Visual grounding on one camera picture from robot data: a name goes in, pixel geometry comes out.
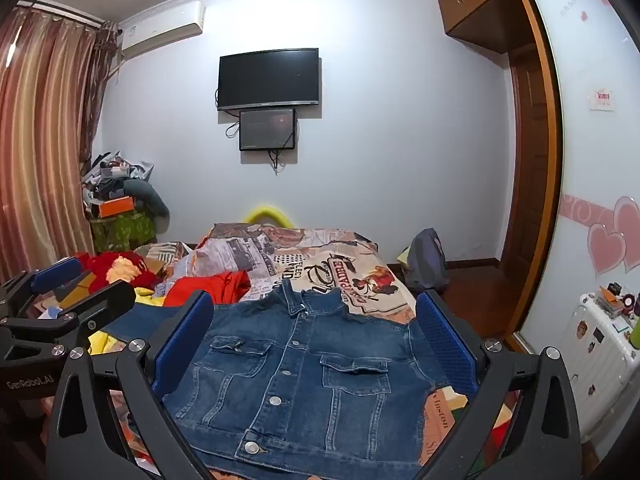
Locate yellow garment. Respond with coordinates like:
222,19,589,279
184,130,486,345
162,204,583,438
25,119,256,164
87,287,166,356

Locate pile of clutter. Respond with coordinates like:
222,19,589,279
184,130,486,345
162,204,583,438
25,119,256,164
80,150,156,211

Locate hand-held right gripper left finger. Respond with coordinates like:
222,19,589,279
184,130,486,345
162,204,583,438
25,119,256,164
45,290,216,480

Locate red plush toy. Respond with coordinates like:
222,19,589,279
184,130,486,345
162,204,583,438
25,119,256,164
75,252,163,293

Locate orange box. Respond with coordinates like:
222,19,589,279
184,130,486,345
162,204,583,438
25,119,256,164
97,197,136,219

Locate yellow ring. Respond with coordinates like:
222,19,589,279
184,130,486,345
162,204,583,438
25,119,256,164
243,205,296,228

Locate pink paper note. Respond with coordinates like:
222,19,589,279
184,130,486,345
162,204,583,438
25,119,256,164
590,87,615,112

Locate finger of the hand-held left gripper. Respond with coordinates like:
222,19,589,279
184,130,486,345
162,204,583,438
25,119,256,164
0,256,85,318
0,279,137,361

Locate green patterned box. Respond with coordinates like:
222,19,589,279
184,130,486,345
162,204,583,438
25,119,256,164
90,210,157,253

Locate wardrobe sliding door pink hearts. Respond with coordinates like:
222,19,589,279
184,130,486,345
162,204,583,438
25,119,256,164
515,0,640,361

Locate orange-red garment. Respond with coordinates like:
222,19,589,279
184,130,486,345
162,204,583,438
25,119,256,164
162,271,252,308

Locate wooden door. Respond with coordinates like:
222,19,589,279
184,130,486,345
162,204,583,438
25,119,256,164
500,45,551,281

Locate grey backpack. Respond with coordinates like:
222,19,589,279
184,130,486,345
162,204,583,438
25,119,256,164
402,228,449,292

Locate striped pink curtain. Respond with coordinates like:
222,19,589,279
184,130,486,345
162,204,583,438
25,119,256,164
0,5,118,286

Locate white air conditioner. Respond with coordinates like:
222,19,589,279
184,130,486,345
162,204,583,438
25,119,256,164
118,1,207,61

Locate blue denim jacket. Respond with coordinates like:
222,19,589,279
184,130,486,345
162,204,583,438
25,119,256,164
107,280,481,480

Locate wooden overhead cabinet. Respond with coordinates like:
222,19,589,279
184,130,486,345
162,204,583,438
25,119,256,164
436,0,526,53

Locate printed blanket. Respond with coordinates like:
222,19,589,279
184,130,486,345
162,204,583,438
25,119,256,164
135,222,511,480

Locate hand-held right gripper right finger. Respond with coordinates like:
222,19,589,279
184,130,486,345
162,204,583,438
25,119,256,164
415,290,583,480

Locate black television cable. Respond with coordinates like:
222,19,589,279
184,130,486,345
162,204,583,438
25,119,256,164
215,87,242,139

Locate small black monitor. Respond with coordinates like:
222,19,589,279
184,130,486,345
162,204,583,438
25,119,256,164
238,108,297,152

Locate black wall television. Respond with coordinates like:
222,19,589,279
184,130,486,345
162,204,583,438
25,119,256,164
216,48,321,112

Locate dark teal cushion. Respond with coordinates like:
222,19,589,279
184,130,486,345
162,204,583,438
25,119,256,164
125,178,171,221

